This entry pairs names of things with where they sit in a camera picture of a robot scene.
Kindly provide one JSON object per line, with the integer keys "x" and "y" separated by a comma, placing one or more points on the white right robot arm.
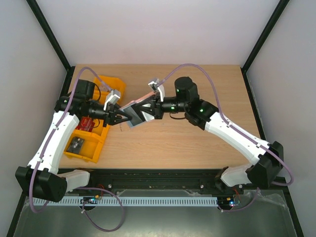
{"x": 264, "y": 158}

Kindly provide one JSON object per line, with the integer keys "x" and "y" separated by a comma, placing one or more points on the black frame post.
{"x": 273, "y": 19}
{"x": 37, "y": 12}

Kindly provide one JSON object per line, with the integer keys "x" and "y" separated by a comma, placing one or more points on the red card stack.
{"x": 86, "y": 124}

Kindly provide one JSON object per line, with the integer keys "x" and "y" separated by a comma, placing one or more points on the black card stack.
{"x": 75, "y": 145}

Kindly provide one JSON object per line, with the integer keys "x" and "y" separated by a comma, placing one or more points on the grey slotted cable duct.
{"x": 138, "y": 201}

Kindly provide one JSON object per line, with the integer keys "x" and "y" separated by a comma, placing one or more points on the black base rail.
{"x": 204, "y": 181}

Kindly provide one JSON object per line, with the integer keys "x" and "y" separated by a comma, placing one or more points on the yellow bin top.
{"x": 118, "y": 85}

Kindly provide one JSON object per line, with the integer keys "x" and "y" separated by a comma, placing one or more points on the black right frame post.
{"x": 273, "y": 19}

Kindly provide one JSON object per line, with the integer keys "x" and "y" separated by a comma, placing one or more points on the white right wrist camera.
{"x": 153, "y": 84}

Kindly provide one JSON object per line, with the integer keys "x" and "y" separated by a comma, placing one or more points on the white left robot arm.
{"x": 40, "y": 179}

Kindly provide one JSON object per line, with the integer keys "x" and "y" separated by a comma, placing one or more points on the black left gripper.
{"x": 110, "y": 116}

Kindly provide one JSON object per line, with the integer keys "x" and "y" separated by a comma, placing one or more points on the black left frame post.
{"x": 37, "y": 12}

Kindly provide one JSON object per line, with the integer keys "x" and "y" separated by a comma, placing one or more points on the teal credit card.
{"x": 137, "y": 118}

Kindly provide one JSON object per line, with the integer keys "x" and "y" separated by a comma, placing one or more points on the pink card holder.
{"x": 138, "y": 100}

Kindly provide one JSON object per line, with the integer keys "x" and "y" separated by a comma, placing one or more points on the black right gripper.
{"x": 158, "y": 108}

